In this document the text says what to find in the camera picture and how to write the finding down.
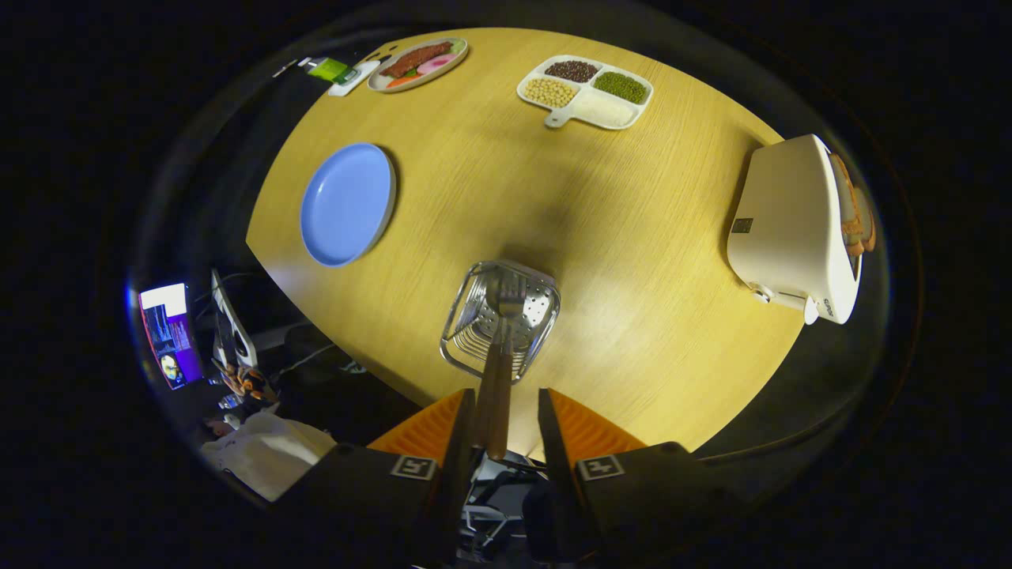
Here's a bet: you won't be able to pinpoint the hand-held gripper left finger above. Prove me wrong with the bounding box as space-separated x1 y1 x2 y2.
277 387 477 566

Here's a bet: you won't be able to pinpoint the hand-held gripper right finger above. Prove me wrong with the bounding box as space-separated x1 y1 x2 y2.
538 387 744 563

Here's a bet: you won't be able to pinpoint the wooden handle fork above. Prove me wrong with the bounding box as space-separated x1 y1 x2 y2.
484 269 529 461

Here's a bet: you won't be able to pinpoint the white cloth bag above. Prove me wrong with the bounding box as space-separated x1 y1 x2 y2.
200 409 338 503

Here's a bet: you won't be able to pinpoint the white stand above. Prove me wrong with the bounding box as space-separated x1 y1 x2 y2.
210 269 259 369

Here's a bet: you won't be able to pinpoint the blue plate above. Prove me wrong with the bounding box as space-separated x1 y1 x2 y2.
300 142 397 268

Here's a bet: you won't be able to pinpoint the computer monitor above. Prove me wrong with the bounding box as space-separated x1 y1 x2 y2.
138 283 205 390

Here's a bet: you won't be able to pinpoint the white toaster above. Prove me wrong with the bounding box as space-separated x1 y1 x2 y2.
726 134 864 326

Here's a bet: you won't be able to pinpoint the white divided dish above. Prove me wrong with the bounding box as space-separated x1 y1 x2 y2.
517 55 655 130

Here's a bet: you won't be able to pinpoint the pile of yellow soybeans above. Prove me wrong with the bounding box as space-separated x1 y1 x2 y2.
523 77 578 109

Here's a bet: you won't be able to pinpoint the pile of green beans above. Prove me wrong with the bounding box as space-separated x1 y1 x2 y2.
593 71 649 105

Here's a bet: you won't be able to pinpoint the toast slices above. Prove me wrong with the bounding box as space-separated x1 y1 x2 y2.
830 153 877 258

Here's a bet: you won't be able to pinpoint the pile of dark red beans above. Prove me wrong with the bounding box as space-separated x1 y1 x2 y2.
544 60 599 84

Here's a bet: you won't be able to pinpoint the white square coaster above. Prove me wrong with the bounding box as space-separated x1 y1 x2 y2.
328 61 382 97

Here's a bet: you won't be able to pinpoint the beige food plate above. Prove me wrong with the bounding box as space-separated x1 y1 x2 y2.
368 36 469 94

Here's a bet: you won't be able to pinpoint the brown steak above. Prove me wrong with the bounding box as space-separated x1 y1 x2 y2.
381 43 453 78

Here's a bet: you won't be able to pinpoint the green label drink bottle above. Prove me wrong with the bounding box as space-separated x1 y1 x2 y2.
299 57 361 84

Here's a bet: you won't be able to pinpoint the metal wire cutlery basket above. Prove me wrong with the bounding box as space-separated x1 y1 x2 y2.
440 259 562 384

